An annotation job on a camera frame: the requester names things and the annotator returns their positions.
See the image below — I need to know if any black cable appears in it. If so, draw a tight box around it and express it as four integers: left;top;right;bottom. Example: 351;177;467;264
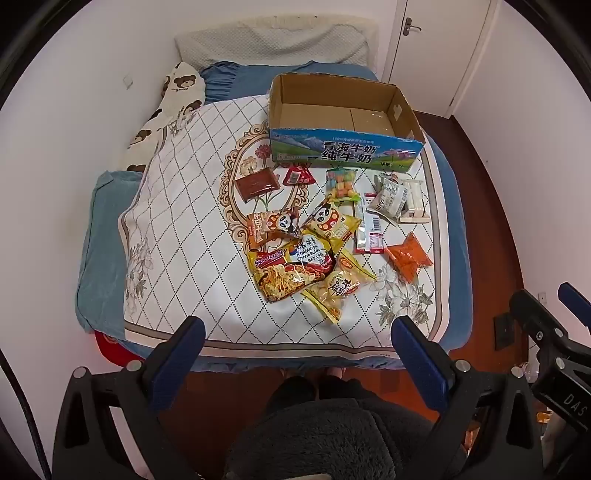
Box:
0;346;49;480

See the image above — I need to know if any white patterned quilt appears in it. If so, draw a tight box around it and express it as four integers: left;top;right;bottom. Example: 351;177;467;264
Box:
117;95;451;361

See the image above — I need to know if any yellow puffed ball snack bag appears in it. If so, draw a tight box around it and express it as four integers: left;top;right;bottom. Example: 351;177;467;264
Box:
301;249;378;325

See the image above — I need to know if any blue bed sheet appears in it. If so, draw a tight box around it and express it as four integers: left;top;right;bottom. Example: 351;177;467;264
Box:
76;62;476;374

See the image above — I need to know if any colourful candy bag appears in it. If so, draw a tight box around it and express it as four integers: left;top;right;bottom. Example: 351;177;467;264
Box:
324;168;362;202

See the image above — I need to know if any small red snack packet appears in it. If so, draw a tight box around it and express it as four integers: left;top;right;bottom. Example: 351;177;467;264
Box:
283;165;315;186

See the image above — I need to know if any person's grey fleece clothing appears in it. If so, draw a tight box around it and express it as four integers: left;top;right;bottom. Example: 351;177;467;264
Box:
231;375;447;480

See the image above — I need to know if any beige snack packet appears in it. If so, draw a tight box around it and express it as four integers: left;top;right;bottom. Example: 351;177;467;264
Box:
366;173;406;225

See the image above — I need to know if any yellow panda snack packet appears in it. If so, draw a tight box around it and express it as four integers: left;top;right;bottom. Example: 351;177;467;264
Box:
302;198;362;241

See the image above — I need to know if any red cloth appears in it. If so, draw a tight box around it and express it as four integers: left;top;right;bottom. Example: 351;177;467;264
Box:
94;332;147;371

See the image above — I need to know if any bear print pillow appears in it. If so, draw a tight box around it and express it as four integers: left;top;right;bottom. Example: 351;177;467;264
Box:
122;61;207;174

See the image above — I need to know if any brown panda snack packet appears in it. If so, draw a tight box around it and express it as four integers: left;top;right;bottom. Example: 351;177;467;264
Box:
246;207;300;248

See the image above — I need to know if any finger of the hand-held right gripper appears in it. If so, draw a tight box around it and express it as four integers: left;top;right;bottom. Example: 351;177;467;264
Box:
509;288;570;356
557;282;591;319

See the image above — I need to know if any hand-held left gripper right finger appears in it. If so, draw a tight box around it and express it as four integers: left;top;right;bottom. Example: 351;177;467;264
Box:
392;315;543;480

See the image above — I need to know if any blue and white noodle packet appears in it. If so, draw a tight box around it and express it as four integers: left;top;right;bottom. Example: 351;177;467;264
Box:
286;233;336;274

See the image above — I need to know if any orange snack packet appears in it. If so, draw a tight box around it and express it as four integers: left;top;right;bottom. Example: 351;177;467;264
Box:
383;232;434;284

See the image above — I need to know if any printed cardboard box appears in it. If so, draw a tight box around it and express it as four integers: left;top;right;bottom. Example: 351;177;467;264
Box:
267;73;426;174

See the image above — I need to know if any white door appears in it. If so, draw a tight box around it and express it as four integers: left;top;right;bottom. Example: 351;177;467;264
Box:
388;0;493;117

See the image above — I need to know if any clear wrapped pastry packet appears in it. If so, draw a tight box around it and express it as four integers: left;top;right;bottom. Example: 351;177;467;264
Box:
400;179;431;225

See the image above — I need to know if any yellow and red noodle packet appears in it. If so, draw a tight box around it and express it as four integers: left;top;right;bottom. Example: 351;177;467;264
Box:
246;249;334;304

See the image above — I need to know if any white quilted pillow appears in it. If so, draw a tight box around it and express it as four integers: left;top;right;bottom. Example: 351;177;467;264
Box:
174;23;370;75

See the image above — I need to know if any brown flat snack packet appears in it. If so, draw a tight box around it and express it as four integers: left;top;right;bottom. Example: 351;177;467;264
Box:
234;167;279;202

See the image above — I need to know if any white and red long packet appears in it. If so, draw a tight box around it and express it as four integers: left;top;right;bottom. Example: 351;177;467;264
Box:
353;191;385;256

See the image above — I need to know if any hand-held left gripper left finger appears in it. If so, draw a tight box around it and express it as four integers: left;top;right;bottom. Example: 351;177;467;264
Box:
52;316;218;480

